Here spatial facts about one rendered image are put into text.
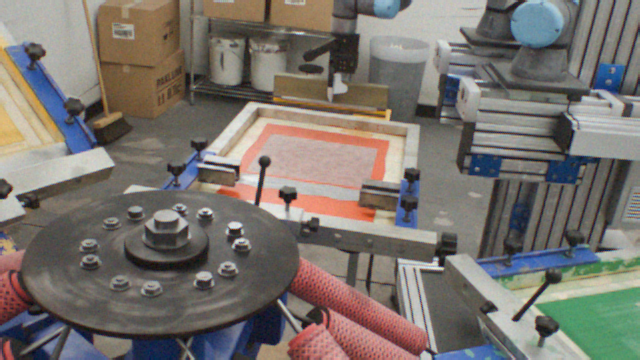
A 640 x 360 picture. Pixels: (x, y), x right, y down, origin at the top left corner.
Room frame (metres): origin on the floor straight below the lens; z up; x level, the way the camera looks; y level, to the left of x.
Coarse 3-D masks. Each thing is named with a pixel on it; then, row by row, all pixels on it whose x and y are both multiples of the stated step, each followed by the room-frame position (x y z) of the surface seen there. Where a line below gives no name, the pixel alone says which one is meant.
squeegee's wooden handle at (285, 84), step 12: (276, 72) 1.92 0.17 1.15; (276, 84) 1.90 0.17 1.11; (288, 84) 1.90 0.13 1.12; (300, 84) 1.89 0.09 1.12; (312, 84) 1.89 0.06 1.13; (324, 84) 1.88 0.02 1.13; (348, 84) 1.87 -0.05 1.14; (360, 84) 1.87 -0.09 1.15; (372, 84) 1.88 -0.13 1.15; (276, 96) 1.90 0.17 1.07; (300, 96) 1.89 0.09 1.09; (312, 96) 1.89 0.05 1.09; (324, 96) 1.88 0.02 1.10; (336, 96) 1.88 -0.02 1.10; (348, 96) 1.87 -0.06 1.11; (360, 96) 1.87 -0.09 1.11; (372, 96) 1.86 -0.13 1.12; (384, 96) 1.86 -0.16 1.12; (384, 108) 1.86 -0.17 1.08
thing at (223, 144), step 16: (240, 112) 1.96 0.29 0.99; (256, 112) 2.02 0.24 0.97; (272, 112) 2.03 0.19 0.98; (288, 112) 2.02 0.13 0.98; (304, 112) 2.02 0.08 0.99; (320, 112) 2.03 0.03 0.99; (240, 128) 1.83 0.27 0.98; (352, 128) 1.99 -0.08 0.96; (368, 128) 1.99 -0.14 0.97; (384, 128) 1.98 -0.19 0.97; (400, 128) 1.97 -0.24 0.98; (416, 128) 1.97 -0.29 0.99; (224, 144) 1.68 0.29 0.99; (416, 144) 1.82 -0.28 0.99; (416, 160) 1.69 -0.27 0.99
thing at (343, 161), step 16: (336, 144) 1.85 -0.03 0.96; (352, 144) 1.86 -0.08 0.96; (368, 144) 1.87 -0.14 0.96; (384, 144) 1.89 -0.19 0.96; (320, 160) 1.71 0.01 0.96; (336, 160) 1.72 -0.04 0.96; (352, 160) 1.73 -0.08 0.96; (368, 160) 1.74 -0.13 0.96; (384, 160) 1.75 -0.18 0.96; (320, 176) 1.60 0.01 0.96; (336, 176) 1.61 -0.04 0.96; (352, 176) 1.62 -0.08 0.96; (368, 176) 1.63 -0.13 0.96; (304, 208) 1.40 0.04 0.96; (320, 208) 1.41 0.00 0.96; (336, 208) 1.42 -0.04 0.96; (352, 208) 1.42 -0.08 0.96; (368, 208) 1.43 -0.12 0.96
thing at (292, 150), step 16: (272, 128) 1.93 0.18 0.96; (288, 128) 1.95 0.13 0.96; (304, 128) 1.96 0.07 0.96; (256, 144) 1.78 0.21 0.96; (272, 144) 1.80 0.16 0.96; (288, 144) 1.81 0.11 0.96; (304, 144) 1.82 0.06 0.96; (320, 144) 1.83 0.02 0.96; (256, 160) 1.66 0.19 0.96; (272, 160) 1.67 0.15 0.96; (288, 160) 1.69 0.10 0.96; (304, 160) 1.70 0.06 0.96; (272, 176) 1.57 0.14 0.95; (288, 176) 1.58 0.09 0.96; (304, 176) 1.59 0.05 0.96; (224, 192) 1.44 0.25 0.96; (240, 192) 1.45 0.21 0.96; (272, 192) 1.47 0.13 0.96
